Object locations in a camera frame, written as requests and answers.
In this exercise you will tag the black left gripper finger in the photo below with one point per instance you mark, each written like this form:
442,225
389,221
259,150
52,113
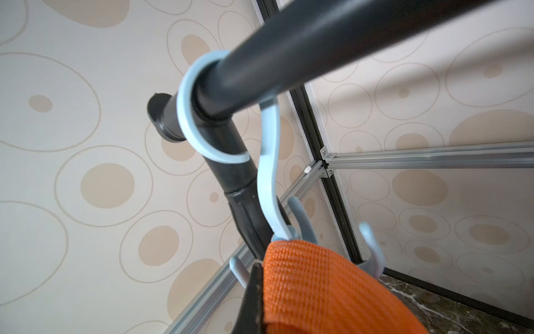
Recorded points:
251,313

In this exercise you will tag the dark grey clothes rack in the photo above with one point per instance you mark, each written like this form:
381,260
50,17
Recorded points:
304,41

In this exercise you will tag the black corner frame post left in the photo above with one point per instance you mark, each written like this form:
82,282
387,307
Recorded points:
308,121

